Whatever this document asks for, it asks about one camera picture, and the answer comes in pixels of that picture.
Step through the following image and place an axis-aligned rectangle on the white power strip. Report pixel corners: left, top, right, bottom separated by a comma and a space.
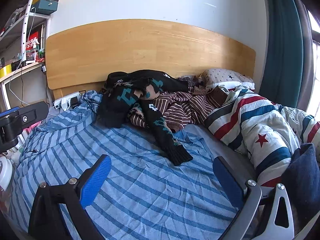
53, 92, 81, 111

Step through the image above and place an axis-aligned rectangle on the wooden headboard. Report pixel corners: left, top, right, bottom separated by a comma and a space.
46, 19, 256, 98

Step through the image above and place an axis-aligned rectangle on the star striped duvet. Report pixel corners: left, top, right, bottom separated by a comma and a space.
204, 86, 319, 187

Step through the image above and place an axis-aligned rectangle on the white shelf unit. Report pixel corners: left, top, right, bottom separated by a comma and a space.
1, 0, 53, 111

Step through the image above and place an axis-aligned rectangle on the black patterned knit sweater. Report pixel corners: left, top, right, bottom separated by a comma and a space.
97, 70, 193, 166

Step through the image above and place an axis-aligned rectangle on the teal drawer box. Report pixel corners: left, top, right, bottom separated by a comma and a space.
32, 0, 59, 15

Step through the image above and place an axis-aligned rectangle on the red book on shelf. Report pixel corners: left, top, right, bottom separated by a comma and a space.
25, 31, 40, 61

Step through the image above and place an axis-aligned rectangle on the black power adapter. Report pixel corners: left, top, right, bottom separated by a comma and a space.
70, 96, 79, 109

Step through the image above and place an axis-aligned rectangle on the navy blue cushion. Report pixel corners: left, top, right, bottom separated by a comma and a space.
281, 143, 319, 226

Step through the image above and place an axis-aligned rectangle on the teal curtain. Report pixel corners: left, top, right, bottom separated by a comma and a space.
259, 0, 303, 107

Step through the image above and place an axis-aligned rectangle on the white round stool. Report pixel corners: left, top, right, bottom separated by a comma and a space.
0, 156, 13, 191

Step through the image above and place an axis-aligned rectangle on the brown striped garment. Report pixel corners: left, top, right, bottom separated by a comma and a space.
141, 76, 228, 133

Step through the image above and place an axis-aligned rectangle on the blue striped bed sheet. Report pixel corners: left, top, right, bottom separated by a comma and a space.
8, 92, 237, 239

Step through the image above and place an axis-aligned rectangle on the dotted star pillow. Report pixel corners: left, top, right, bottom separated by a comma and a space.
199, 68, 255, 90

